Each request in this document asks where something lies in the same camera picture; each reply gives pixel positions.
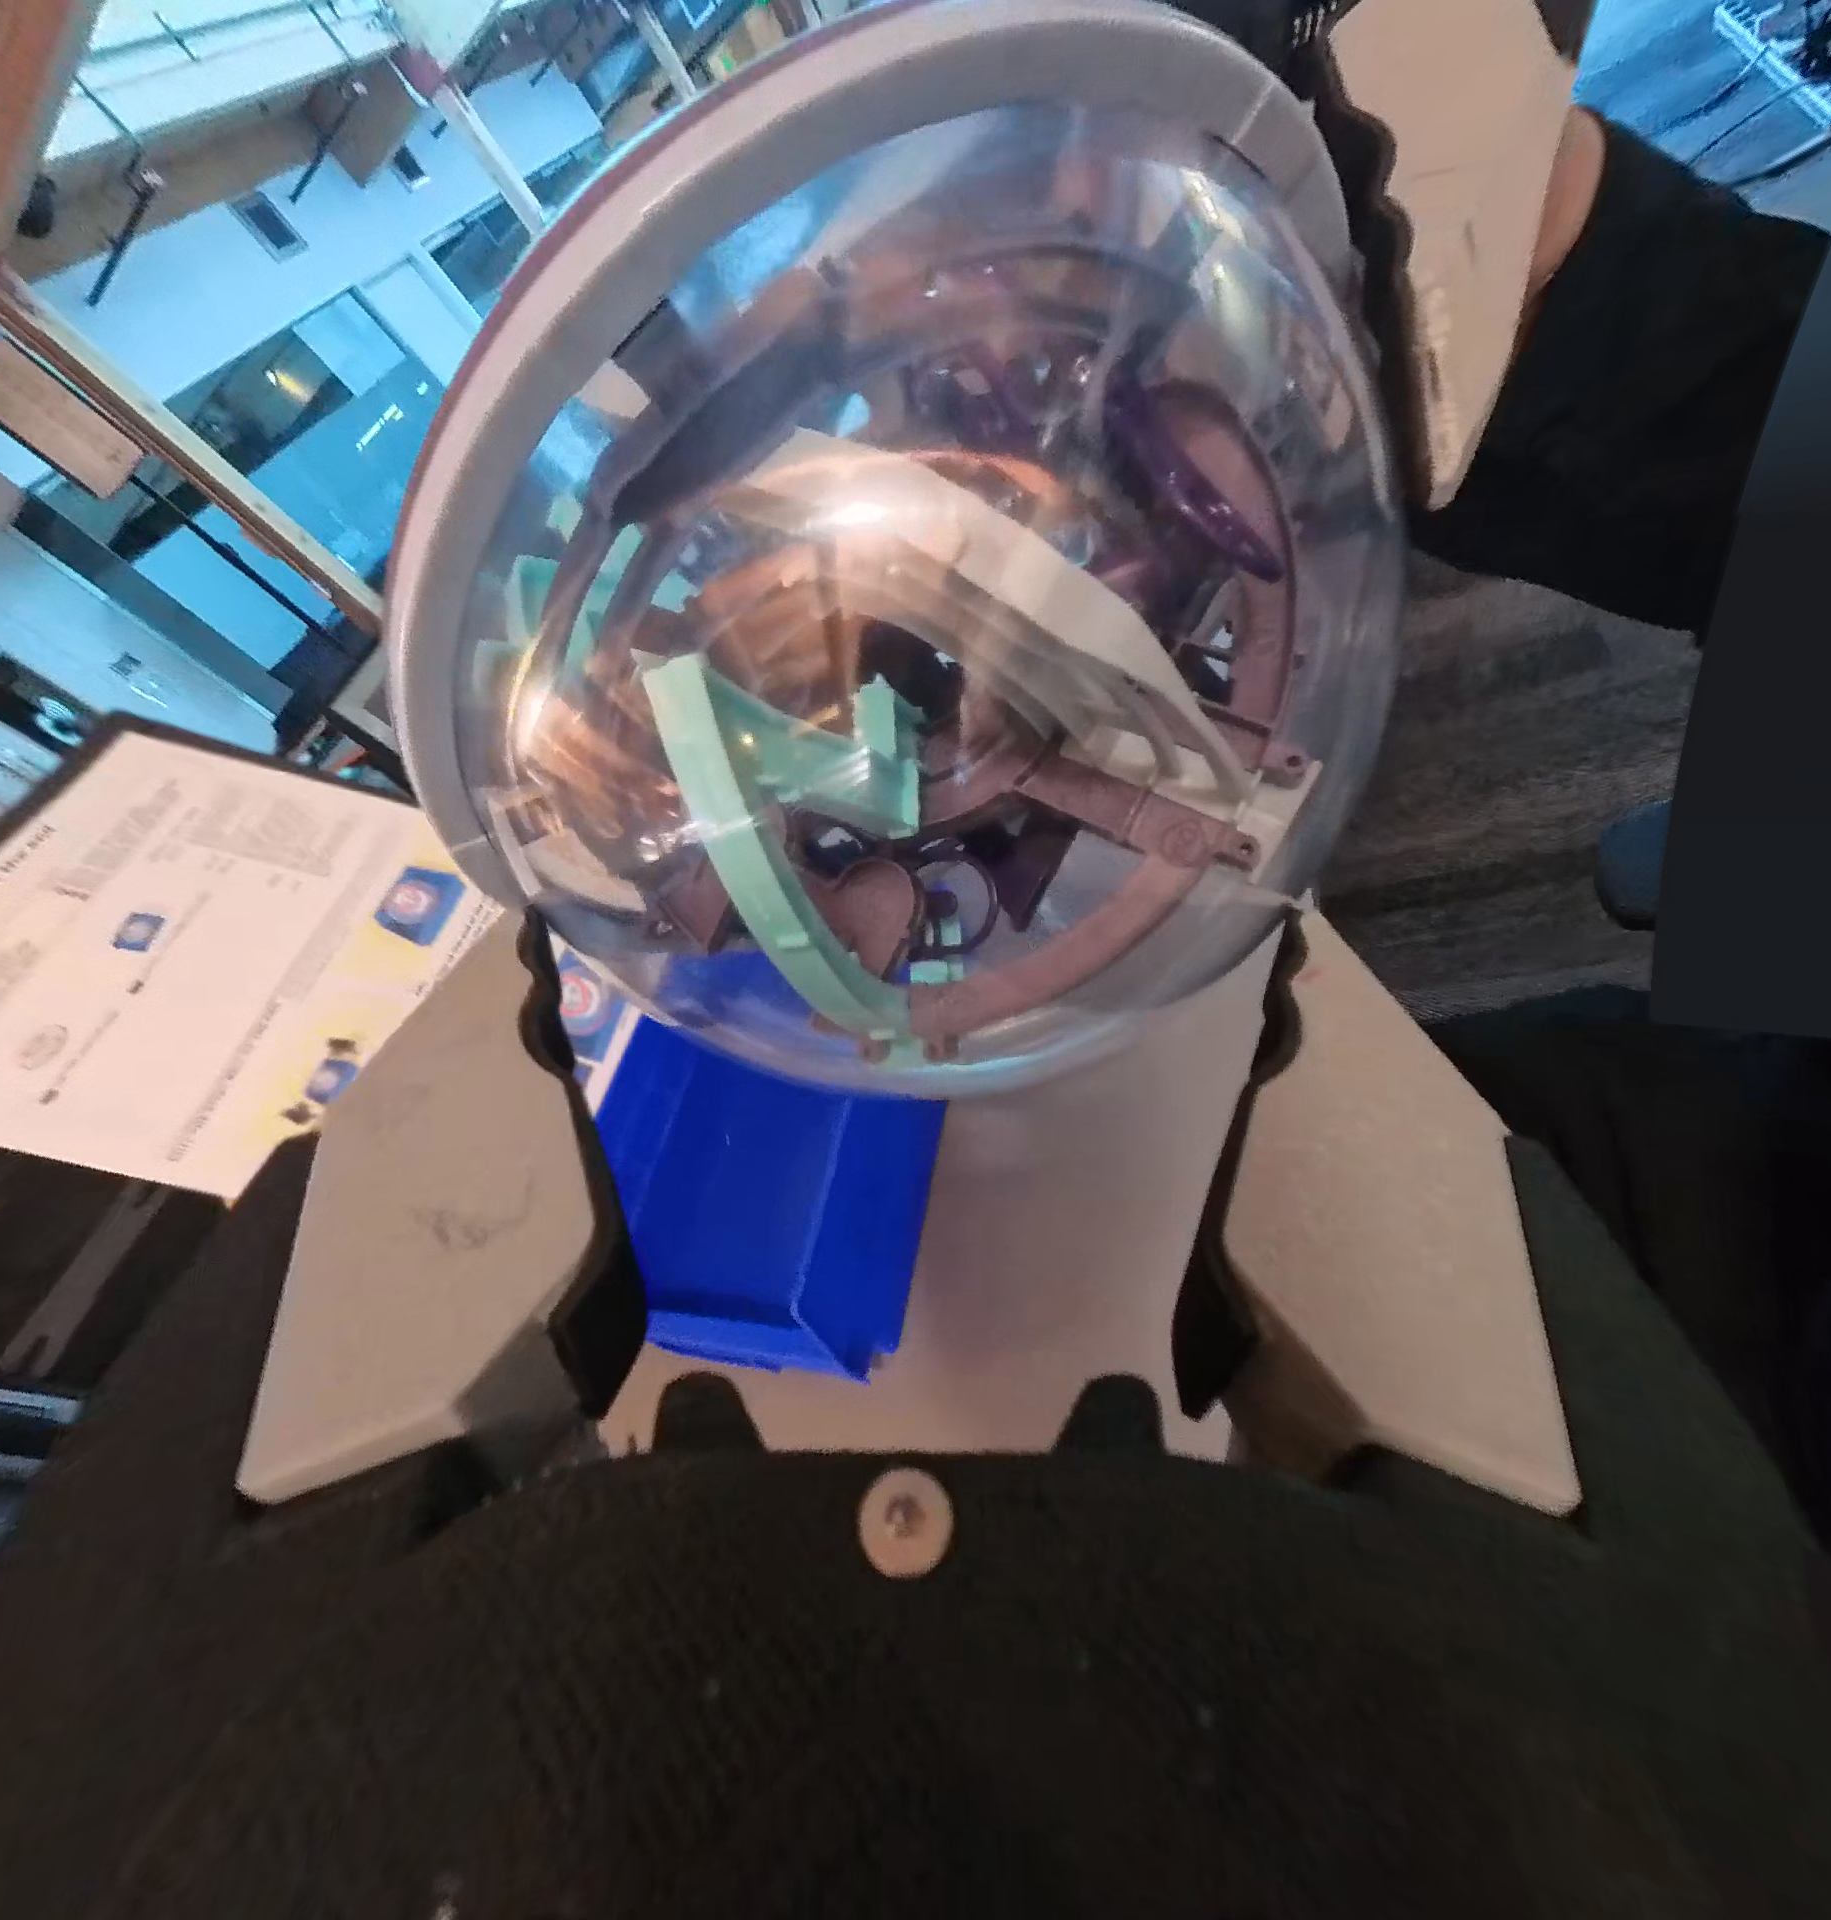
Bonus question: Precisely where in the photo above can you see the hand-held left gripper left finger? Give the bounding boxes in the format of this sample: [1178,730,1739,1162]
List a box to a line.
[233,906,650,1505]

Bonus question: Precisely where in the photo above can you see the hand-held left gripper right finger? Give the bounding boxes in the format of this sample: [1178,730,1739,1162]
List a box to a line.
[1172,912,1587,1519]

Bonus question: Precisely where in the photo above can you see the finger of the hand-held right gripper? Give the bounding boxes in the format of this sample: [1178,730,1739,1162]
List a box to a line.
[1309,0,1588,515]

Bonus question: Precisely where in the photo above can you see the clear plastic maze ball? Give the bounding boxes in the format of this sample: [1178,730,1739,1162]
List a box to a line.
[382,0,1415,1107]

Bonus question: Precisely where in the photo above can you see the person's dark trousers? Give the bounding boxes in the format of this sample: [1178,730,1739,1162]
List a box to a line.
[1426,974,1831,1553]

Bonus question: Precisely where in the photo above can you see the blue plastic bin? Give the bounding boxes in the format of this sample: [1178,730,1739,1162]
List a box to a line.
[592,960,949,1381]

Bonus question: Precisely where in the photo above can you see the printed instruction sheet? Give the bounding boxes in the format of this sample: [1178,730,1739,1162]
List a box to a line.
[0,724,515,1201]

